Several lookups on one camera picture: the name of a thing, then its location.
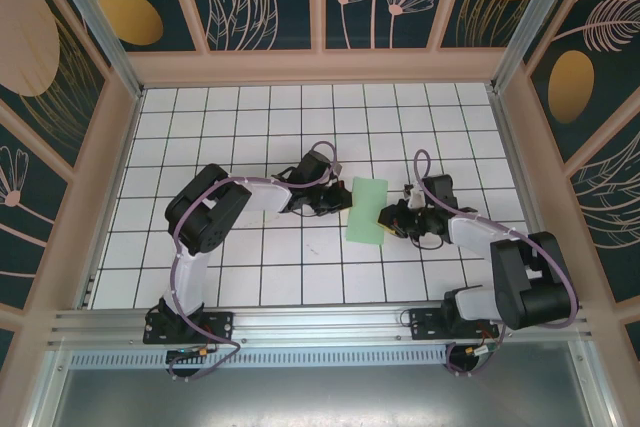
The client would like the green paper sheet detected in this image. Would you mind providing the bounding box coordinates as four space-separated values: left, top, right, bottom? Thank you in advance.
344 176 390 247

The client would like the grey metal sheet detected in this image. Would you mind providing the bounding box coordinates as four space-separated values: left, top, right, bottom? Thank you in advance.
29 364 614 427

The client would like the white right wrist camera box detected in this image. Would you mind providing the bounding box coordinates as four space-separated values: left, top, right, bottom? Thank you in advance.
405 184 427 209

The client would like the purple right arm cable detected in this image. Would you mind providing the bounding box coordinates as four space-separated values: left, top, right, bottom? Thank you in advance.
413 148 581 379

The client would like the aluminium table side rail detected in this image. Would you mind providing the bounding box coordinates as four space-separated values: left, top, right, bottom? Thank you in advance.
74 89 147 309
486 85 567 301

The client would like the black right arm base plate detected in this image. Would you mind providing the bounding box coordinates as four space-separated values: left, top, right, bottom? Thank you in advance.
408 307 500 343

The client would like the aluminium mounting rail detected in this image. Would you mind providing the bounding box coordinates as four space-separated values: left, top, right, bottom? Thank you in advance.
47 300 594 348

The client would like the slotted grey cable duct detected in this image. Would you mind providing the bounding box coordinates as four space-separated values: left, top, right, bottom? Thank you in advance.
69 344 501 369

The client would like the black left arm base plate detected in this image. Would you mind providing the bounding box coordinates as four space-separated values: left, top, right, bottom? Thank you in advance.
143 310 235 346

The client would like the aluminium frame post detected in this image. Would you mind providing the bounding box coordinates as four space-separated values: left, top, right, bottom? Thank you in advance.
40 0 145 99
490 0 587 94

